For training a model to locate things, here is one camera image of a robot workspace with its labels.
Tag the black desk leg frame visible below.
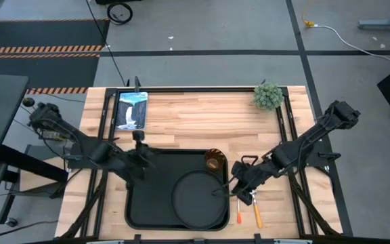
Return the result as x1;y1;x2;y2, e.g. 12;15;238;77
0;144;69;224

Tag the black power adapter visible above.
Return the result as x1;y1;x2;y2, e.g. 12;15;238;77
42;129;68;141

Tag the black rectangular tray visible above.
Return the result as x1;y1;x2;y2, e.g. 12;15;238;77
124;148;232;232

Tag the yellow cable plug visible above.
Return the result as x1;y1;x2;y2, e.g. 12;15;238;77
301;0;316;28

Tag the coiled black cable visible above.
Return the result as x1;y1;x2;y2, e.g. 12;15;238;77
106;2;134;26

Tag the grey table leg base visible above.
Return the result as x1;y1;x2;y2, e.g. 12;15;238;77
357;0;390;32

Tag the green artificial plant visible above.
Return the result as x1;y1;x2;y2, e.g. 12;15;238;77
252;79;284;112

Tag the amber faceted cup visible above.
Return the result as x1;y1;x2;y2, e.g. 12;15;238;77
204;148;226;171

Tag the long black floor cable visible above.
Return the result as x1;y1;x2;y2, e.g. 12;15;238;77
85;0;128;87

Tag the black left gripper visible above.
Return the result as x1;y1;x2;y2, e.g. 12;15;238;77
125;131;158;190

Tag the black aluminium table frame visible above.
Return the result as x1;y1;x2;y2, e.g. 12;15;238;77
59;86;345;240

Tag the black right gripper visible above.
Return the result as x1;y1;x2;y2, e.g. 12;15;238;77
231;161;267;207

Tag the white floor cable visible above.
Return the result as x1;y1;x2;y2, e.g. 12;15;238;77
313;24;390;70

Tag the waterfall picture book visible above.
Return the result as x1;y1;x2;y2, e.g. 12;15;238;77
114;91;149;131

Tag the black round plate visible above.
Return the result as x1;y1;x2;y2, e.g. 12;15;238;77
170;169;230;230

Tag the black hazard-striped floor mat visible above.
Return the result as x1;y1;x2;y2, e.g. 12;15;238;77
0;53;100;95
0;18;110;54

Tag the black clamp bracket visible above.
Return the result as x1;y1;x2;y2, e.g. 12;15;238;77
125;76;142;88

